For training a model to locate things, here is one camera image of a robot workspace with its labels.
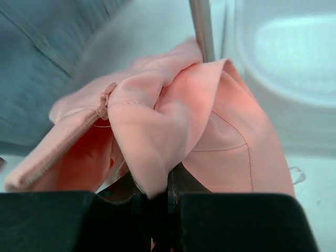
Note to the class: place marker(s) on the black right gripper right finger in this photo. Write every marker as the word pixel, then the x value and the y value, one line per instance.
pixel 196 219

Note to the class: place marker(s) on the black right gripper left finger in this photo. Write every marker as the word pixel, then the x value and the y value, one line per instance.
pixel 112 220

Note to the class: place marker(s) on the coral pink skirt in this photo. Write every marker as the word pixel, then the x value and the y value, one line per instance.
pixel 161 111

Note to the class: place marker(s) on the blue denim skirt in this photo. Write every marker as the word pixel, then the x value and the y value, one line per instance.
pixel 42 44

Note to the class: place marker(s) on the white plastic basin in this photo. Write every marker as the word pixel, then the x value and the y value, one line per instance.
pixel 286 52

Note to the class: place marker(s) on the white clothes rack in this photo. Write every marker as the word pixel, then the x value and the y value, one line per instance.
pixel 209 20

